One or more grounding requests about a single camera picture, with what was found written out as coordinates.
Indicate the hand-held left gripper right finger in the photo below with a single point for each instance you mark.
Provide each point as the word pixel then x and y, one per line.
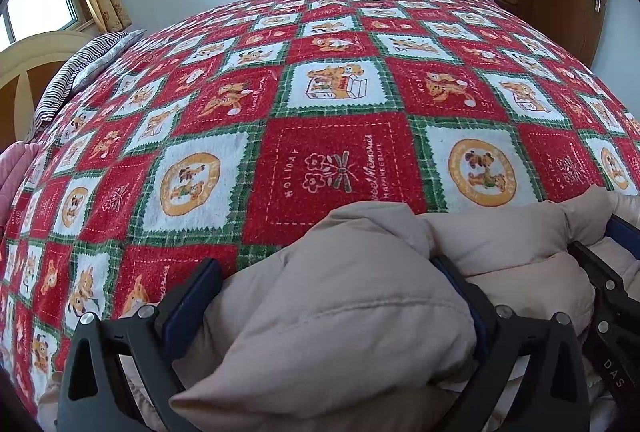
pixel 457 284

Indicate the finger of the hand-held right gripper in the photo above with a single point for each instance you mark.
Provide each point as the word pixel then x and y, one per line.
pixel 625 234
pixel 597 267

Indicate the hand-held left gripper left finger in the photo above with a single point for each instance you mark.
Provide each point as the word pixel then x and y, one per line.
pixel 190 307

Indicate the beige quilted down jacket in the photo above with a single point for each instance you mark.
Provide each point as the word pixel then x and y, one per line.
pixel 340 312

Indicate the pink folded quilt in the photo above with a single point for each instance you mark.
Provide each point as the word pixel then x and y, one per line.
pixel 12 177

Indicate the red printed bear blanket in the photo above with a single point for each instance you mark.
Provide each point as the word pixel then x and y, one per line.
pixel 320 112

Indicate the striped pillow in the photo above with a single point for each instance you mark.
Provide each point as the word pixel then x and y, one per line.
pixel 85 67

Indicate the wooden bed headboard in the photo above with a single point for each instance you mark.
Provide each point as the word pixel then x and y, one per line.
pixel 30 67

